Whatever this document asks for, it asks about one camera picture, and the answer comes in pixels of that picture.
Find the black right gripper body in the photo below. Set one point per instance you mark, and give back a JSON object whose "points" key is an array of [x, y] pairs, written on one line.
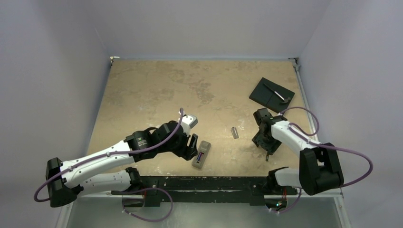
{"points": [[265, 143]]}

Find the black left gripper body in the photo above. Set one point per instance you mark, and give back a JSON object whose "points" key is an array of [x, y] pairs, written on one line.
{"points": [[179, 147]]}

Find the white remote control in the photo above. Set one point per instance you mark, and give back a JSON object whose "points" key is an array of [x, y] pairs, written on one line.
{"points": [[204, 147]]}

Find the grey battery cover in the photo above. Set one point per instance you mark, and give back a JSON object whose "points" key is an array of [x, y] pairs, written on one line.
{"points": [[234, 132]]}

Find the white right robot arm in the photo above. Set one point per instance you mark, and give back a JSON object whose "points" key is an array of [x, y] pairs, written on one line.
{"points": [[319, 166]]}

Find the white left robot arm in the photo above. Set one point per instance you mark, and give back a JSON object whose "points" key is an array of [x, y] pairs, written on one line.
{"points": [[67, 180]]}

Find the black metal tool on tray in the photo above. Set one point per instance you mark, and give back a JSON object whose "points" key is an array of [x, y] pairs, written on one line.
{"points": [[283, 100]]}

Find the black flat tray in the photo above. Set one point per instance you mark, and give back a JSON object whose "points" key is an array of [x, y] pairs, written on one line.
{"points": [[268, 99]]}

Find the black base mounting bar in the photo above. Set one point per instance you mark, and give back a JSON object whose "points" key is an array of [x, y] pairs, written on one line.
{"points": [[155, 190]]}

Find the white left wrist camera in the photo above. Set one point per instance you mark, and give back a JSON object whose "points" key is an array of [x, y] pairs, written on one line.
{"points": [[188, 122]]}

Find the aluminium frame rail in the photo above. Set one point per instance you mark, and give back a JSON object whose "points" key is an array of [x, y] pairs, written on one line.
{"points": [[313, 120]]}

